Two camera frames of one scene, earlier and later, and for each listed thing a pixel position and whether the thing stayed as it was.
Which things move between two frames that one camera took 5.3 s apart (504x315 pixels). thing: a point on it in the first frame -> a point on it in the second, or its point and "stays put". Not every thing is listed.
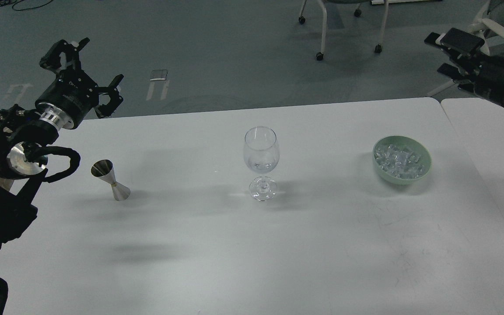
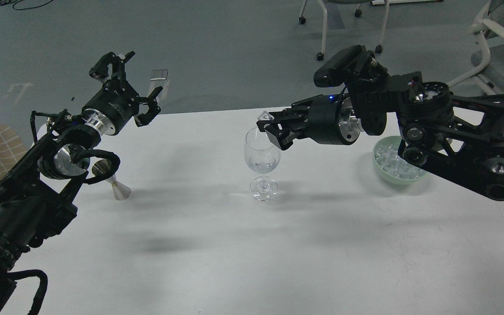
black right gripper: x=492 y=78 -> x=331 y=120
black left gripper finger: x=106 y=110 -> x=145 y=119
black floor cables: x=4 y=3 stays put
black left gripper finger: x=51 y=60 -> x=100 y=69
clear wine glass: x=261 y=151 stays put
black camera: x=461 y=42 -> x=346 y=65
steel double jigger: x=103 y=169 stays put
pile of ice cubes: x=399 y=162 stays put
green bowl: x=401 y=160 stays put
